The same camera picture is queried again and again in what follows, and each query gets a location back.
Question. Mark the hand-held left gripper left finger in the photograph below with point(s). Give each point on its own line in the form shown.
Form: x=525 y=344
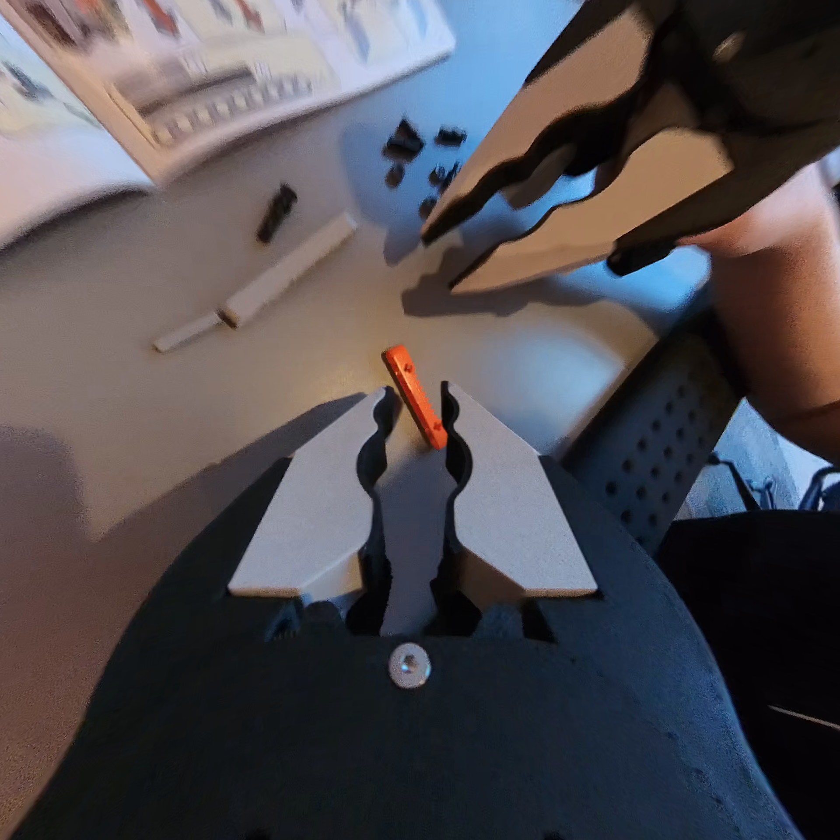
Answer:
x=302 y=525

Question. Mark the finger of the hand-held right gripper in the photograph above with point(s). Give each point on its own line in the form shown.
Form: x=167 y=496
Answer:
x=577 y=72
x=623 y=216

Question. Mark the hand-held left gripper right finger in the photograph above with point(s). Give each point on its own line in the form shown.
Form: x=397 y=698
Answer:
x=518 y=525

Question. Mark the orange toy beam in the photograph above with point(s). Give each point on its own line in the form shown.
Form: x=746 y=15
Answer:
x=413 y=394

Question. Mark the person's right forearm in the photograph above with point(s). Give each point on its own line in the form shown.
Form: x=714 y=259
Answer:
x=781 y=315

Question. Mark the grey desk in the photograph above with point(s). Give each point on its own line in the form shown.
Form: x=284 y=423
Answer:
x=197 y=426

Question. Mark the black block connector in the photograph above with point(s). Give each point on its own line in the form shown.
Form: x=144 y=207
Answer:
x=451 y=136

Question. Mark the slim black pin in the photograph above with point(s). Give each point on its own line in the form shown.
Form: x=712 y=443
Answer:
x=444 y=176

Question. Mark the black perforated panel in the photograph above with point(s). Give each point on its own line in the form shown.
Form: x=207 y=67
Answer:
x=656 y=426

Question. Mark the short black bar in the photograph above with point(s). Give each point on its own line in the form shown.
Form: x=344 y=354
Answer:
x=408 y=133

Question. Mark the grey round bush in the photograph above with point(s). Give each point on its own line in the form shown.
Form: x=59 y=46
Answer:
x=395 y=175
x=428 y=208

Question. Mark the black ridged connector pin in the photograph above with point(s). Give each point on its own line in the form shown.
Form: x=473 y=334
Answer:
x=397 y=152

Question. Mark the black office chair base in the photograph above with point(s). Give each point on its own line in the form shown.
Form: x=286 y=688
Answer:
x=761 y=489

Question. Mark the long grey toy beam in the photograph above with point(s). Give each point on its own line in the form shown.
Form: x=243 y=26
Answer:
x=289 y=272

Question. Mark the long black connector pin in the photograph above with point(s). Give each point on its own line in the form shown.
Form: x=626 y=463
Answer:
x=276 y=213

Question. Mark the open instruction booklet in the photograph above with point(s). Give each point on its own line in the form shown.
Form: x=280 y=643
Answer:
x=197 y=65

